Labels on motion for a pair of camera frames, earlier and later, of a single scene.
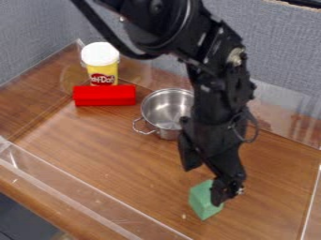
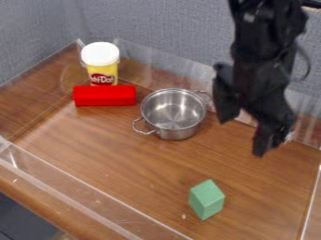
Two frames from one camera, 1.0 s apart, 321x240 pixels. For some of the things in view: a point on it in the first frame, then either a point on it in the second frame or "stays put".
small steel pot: x=163 y=107 stays put
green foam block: x=201 y=201 stays put
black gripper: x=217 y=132 -> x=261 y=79
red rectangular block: x=105 y=95 stays put
